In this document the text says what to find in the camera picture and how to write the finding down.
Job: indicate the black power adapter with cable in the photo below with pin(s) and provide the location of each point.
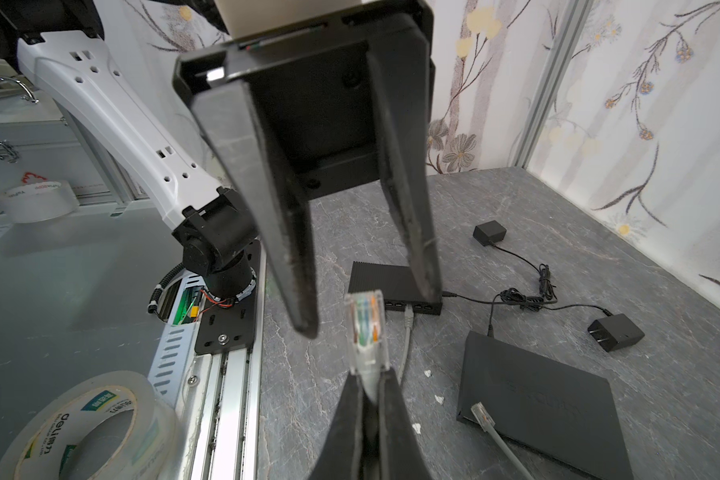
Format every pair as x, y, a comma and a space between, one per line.
491, 234

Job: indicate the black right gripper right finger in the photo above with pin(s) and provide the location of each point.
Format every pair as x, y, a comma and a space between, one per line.
400, 457

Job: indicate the white tape roll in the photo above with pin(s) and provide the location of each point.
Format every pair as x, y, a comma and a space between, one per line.
37, 202
51, 443

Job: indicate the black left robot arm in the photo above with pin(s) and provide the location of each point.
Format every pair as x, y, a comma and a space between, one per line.
61, 47

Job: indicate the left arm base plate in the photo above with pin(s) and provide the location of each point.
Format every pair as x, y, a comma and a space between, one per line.
225, 330

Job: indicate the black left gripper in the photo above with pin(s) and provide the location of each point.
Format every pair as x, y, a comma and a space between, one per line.
315, 108

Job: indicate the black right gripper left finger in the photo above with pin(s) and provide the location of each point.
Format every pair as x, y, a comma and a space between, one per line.
341, 455

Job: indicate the slim ribbed black switch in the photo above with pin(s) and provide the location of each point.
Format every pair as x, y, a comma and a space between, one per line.
397, 285

